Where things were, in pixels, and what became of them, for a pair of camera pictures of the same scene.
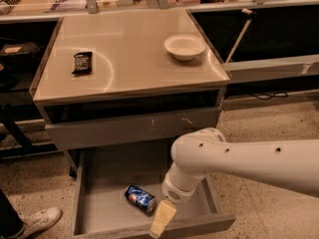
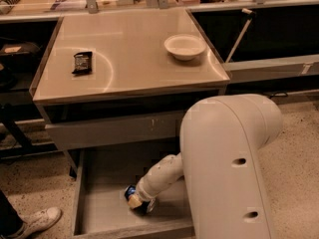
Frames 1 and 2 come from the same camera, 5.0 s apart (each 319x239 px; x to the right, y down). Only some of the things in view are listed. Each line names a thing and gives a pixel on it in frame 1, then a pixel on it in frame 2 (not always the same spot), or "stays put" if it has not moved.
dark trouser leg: [11, 223] stays put
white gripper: [176, 191] to [145, 190]
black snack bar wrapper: [83, 63] stays put
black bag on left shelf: [20, 56] stays put
